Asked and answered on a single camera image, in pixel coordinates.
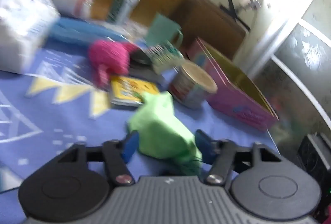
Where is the paper cup container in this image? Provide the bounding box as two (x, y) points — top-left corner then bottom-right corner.
(168, 61), (218, 109)

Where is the frosted glass sliding door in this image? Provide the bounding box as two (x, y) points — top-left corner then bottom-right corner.
(233, 0), (331, 188)

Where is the pink plush toy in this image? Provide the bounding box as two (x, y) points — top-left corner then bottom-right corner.
(88, 40), (139, 90)

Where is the blue printed blanket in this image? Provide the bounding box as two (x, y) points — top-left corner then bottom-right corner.
(0, 17), (282, 224)

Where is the large white tissue bag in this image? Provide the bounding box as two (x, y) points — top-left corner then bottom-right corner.
(0, 0), (61, 74)

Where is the black tape cross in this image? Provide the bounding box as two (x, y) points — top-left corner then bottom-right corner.
(220, 0), (251, 32)

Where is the black round object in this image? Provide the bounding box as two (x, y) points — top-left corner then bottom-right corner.
(129, 49), (166, 85)

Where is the green soft cloth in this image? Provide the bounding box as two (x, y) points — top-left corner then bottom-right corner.
(129, 91), (203, 175)

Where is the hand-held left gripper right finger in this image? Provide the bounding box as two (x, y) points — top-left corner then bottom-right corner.
(195, 129), (282, 186)

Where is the green and white drink carton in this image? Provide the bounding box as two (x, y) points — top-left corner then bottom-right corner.
(107, 0), (141, 24)

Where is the pink tin box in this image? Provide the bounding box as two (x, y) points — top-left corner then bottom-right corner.
(186, 37), (280, 132)

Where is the blue folded cloth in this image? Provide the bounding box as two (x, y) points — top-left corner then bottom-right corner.
(49, 17), (130, 49)

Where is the teal plastic cup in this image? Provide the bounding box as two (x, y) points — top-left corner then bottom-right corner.
(145, 12), (184, 49)

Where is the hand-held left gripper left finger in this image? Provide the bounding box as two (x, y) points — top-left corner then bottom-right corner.
(55, 130), (139, 187)

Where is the black box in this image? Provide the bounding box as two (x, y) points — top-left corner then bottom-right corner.
(297, 132), (331, 183)

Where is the small green-printed tissue pack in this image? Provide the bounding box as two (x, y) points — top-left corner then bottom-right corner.
(145, 42), (185, 74)

